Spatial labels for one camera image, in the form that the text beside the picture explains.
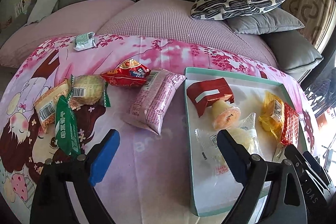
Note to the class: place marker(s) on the pink checked sofa cover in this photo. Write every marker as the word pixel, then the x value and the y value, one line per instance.
pixel 168 19

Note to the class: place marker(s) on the red boxed snack packet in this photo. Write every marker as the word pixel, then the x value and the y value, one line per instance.
pixel 204 94

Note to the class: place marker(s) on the green snack packet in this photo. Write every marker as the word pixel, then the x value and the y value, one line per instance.
pixel 66 132

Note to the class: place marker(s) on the light grey small pillow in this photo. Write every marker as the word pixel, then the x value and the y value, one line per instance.
pixel 41 9

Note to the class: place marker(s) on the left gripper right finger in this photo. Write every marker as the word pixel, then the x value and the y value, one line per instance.
pixel 284 203

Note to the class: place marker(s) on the beige barcode snack packet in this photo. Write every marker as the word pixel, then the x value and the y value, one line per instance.
pixel 45 105

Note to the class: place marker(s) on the pink snack packet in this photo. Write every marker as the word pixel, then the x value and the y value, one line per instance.
pixel 151 103

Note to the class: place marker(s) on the small green-white packet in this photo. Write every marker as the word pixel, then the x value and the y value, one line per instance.
pixel 85 41

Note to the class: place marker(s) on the grey cushion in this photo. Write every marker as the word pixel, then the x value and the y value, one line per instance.
pixel 277 20

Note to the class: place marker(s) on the teal cardboard tray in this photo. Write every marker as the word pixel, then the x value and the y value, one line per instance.
pixel 213 187

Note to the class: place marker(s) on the red crinkled snack bag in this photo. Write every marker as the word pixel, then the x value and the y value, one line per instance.
pixel 130 74

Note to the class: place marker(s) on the orange cake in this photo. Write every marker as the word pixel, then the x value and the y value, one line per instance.
pixel 272 115

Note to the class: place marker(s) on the round pastry green wrapper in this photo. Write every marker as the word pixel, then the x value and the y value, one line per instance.
pixel 88 90

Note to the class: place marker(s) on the cartoon printed pink blanket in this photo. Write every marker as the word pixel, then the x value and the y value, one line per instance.
pixel 165 169

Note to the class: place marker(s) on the yellow jelly cup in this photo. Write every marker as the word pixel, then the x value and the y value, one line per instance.
pixel 224 115

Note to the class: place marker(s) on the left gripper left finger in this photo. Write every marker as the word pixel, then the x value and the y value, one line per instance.
pixel 66 192

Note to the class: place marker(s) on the clear white cake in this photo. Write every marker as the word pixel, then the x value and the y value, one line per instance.
pixel 243 133

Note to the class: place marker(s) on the red patterned packet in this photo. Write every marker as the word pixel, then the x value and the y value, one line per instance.
pixel 290 129

